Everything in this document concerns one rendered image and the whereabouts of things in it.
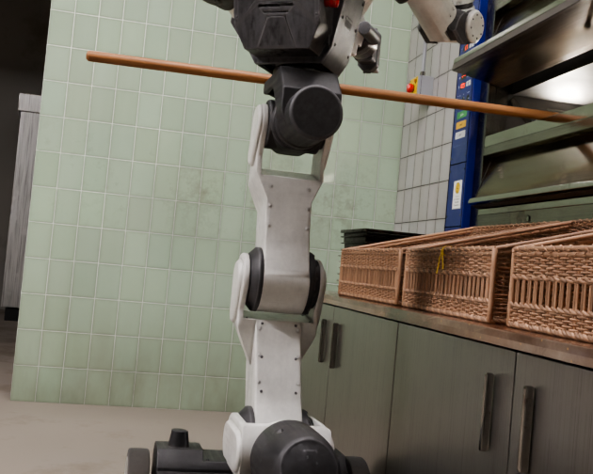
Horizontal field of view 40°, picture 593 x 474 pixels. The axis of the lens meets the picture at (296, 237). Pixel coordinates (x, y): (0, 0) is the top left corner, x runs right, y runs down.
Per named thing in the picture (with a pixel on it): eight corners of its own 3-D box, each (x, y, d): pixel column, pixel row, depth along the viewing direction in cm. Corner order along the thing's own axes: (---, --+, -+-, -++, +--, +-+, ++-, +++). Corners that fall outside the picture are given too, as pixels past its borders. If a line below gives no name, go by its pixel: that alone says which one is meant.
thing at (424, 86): (424, 104, 354) (425, 81, 354) (432, 100, 344) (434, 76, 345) (407, 102, 352) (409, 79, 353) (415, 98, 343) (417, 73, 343)
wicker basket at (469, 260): (568, 321, 224) (575, 220, 225) (707, 342, 168) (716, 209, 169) (397, 306, 215) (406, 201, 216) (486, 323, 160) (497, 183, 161)
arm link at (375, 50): (355, 29, 230) (342, 15, 219) (388, 28, 227) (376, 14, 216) (351, 73, 230) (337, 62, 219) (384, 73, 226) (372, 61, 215)
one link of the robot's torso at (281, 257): (322, 318, 179) (341, 107, 181) (243, 311, 175) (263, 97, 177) (305, 313, 194) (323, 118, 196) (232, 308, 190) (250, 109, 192)
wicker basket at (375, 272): (469, 306, 283) (476, 226, 284) (558, 319, 228) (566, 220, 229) (334, 294, 271) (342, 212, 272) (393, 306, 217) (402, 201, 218)
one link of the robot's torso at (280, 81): (344, 144, 167) (352, 59, 168) (283, 136, 164) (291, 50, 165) (311, 160, 194) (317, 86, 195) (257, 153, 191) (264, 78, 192)
